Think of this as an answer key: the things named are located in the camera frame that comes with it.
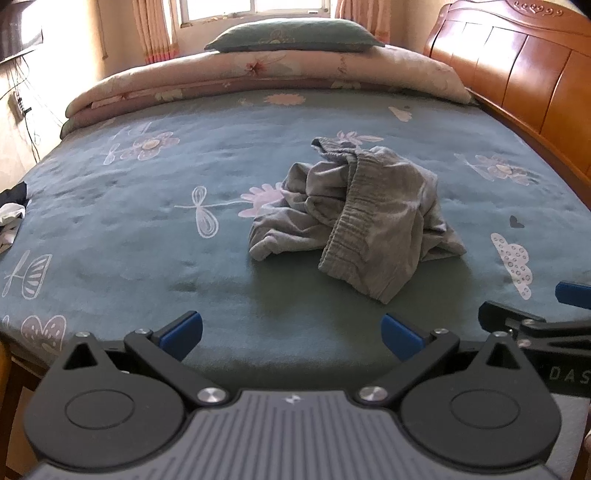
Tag grey sweatpants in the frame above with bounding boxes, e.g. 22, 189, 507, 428
248, 136, 467, 305

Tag window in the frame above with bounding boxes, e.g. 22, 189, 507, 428
173, 0, 340, 25

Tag pink curtain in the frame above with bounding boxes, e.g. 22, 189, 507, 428
131, 0, 182, 65
335, 0, 389, 44

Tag black television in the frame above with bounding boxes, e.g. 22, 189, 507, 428
0, 0, 44, 64

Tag black and white clothes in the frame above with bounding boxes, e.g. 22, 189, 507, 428
0, 181, 29, 256

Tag teal pillow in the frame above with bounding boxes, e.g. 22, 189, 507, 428
204, 19, 386, 53

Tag brown wooden frame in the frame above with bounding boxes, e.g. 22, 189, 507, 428
0, 339, 52, 480

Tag pink floral folded quilt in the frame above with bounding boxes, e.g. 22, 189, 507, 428
60, 46, 474, 139

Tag wooden headboard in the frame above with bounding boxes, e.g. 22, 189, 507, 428
422, 0, 591, 213

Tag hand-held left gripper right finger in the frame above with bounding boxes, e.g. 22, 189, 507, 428
353, 313, 537, 409

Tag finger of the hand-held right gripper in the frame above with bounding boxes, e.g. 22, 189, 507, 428
555, 281, 591, 309
478, 300, 591, 354

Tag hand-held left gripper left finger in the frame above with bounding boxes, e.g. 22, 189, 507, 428
48, 310, 230, 408

